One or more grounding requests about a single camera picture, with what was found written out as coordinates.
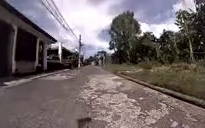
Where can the white pole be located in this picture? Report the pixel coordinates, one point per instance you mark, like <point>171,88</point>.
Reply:
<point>60,52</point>

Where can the concrete kerb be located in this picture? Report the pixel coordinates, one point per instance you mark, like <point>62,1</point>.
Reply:
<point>166,91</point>

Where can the large dark tree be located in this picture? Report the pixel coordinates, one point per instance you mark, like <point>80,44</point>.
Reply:
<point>123,33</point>

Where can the building with pale pillars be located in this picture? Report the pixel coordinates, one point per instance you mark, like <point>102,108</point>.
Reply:
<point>23,43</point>

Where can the low building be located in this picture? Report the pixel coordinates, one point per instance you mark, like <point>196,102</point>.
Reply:
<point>68,58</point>

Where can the utility pole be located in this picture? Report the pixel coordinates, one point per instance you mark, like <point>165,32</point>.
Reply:
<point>79,53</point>

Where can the concrete pavement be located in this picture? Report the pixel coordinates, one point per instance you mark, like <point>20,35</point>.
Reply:
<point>20,81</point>

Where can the grass field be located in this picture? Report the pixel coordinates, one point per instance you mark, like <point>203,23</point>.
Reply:
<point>180,78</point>

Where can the grey asphalt road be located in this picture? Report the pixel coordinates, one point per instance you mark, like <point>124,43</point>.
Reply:
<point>90,96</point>

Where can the row of trees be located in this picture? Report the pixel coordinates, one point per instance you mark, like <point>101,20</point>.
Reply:
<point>176,43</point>

